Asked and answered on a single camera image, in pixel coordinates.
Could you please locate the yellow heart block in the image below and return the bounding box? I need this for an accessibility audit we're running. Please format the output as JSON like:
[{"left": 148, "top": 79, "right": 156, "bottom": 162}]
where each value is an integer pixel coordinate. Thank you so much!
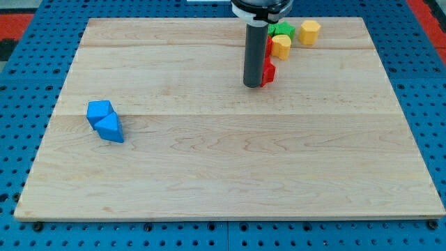
[{"left": 271, "top": 35, "right": 291, "bottom": 60}]

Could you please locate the blue triangle block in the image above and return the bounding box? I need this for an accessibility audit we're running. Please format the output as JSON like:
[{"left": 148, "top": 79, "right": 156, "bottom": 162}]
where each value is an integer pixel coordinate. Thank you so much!
[{"left": 95, "top": 112, "right": 124, "bottom": 143}]

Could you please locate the red star block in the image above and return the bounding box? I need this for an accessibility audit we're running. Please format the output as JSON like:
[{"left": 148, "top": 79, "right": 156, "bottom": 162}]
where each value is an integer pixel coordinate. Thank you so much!
[{"left": 261, "top": 57, "right": 276, "bottom": 87}]

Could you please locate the light wooden board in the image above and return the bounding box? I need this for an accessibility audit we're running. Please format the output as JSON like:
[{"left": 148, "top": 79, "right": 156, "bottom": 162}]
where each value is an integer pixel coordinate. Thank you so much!
[{"left": 14, "top": 17, "right": 445, "bottom": 222}]

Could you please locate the red block behind rod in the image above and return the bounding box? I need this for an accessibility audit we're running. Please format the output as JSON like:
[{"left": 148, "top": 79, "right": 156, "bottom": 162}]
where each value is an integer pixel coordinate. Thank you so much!
[{"left": 265, "top": 36, "right": 272, "bottom": 58}]

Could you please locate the black white robot arm flange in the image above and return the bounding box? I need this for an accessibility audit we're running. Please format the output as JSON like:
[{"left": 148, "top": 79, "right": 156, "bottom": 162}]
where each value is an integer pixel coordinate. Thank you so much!
[{"left": 231, "top": 0, "right": 293, "bottom": 26}]

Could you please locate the green star block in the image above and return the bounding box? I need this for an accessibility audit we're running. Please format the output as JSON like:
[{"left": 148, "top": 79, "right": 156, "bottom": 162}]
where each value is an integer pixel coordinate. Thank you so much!
[{"left": 275, "top": 22, "right": 295, "bottom": 41}]

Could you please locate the yellow hexagon block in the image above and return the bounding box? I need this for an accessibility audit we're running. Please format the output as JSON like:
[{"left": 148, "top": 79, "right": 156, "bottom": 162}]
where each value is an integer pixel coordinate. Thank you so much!
[{"left": 298, "top": 20, "right": 321, "bottom": 45}]

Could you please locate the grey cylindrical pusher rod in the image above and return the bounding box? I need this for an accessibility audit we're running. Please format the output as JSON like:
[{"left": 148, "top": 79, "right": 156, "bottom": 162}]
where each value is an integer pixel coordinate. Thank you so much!
[{"left": 243, "top": 24, "right": 268, "bottom": 88}]

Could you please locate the blue cube block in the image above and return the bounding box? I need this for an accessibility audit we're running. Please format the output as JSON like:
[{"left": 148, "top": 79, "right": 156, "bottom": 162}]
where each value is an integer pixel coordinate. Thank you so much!
[{"left": 86, "top": 100, "right": 114, "bottom": 130}]

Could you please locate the green block behind rod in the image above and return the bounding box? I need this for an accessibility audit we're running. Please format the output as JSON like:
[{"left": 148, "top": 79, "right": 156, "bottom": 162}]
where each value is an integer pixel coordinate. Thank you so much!
[{"left": 268, "top": 24, "right": 276, "bottom": 38}]

